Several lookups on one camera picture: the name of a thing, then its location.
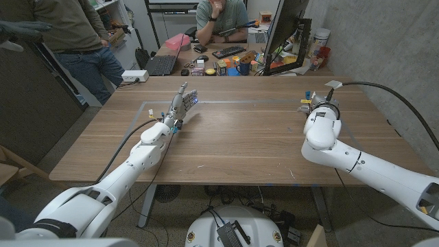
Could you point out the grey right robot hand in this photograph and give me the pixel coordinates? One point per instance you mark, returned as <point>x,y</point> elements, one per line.
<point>320,100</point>

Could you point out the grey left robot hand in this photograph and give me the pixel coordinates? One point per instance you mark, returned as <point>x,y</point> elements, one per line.
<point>180,106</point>

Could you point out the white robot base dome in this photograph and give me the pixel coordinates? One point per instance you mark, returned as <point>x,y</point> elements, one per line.
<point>254,226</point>

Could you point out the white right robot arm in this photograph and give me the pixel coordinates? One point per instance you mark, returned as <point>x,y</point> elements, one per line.
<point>377,175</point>

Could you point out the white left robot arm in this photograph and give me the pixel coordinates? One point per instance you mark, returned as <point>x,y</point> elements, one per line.
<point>113,185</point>

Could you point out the black box on robot base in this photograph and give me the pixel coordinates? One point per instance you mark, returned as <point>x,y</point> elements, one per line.
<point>228,235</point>

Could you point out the small black round object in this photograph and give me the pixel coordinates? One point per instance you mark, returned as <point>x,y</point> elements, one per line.
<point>184,72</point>

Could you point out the small purple box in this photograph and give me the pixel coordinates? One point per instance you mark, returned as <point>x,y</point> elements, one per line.
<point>198,71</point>

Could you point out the scissors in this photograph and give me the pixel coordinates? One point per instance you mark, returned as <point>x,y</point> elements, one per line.
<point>189,64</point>

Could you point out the black laptop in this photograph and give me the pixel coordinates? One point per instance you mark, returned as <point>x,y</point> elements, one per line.
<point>161,65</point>

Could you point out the red cup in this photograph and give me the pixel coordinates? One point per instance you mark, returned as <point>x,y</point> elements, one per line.
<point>324,55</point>

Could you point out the yellow round object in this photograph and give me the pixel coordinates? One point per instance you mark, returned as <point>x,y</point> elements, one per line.
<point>210,72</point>

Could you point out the black computer mouse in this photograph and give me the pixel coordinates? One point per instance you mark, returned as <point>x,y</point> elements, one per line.
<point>202,58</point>

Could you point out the white power box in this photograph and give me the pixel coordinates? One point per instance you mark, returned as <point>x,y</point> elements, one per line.
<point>134,75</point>

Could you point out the black monitor stand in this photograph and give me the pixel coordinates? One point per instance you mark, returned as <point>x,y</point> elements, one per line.
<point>303,44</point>

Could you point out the white canister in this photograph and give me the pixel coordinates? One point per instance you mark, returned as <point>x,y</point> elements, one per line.
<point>320,39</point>

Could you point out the black wallet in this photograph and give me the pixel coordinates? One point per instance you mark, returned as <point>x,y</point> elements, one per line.
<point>200,48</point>

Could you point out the black backpack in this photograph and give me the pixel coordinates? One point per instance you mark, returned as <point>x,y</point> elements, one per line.
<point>141,57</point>

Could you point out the flat blue box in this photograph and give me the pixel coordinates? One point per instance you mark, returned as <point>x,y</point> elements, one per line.
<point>233,72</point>

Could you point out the pink plastic box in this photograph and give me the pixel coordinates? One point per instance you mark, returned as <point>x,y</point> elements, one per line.
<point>175,42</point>

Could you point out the black keyboard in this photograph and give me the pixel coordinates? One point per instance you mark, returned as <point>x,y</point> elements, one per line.
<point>229,51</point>

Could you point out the blue mug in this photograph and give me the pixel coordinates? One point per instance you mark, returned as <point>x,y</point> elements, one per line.
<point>244,68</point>

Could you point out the brown cardboard piece with holes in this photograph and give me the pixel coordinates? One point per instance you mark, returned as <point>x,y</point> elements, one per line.
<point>247,57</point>

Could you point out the black computer monitor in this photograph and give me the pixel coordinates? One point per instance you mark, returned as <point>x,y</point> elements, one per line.
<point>284,24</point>

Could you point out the black fan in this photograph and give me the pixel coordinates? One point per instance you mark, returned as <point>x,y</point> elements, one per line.
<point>167,193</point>

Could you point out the orange box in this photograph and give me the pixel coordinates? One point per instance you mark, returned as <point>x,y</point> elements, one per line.
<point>265,16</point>

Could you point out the seated person green t-shirt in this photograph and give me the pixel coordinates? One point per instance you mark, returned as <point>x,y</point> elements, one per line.
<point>229,17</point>

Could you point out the grey table leg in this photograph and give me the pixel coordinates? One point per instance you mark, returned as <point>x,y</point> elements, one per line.
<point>321,207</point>
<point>147,206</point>

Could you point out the white shelf unit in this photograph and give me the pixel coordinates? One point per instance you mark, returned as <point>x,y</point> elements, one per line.
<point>118,20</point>

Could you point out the beige cardboard sheet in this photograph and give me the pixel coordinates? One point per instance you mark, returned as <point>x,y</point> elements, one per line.
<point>317,237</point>

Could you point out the standing person olive sweater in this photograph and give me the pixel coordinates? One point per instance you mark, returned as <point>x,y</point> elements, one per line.
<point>68,24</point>

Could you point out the dark cabinet panel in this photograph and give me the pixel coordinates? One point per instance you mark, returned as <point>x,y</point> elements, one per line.
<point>31,103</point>

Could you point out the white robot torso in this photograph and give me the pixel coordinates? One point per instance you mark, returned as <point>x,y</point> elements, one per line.
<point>68,243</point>

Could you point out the grey glove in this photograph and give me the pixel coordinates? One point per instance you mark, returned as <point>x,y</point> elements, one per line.
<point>20,29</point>

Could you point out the wooden frame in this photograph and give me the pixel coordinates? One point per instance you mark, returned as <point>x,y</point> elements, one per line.
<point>31,169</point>

